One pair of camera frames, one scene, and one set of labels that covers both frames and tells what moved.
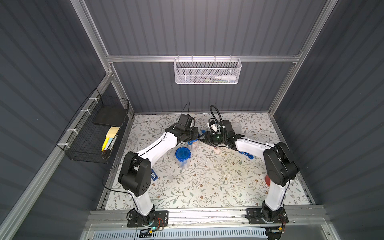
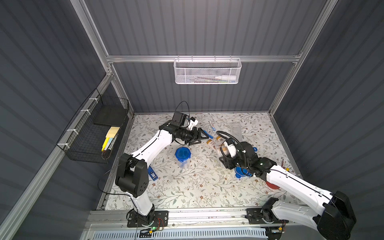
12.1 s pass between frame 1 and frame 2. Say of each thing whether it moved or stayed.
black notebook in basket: stayed
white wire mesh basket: stayed
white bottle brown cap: moved
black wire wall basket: stayed
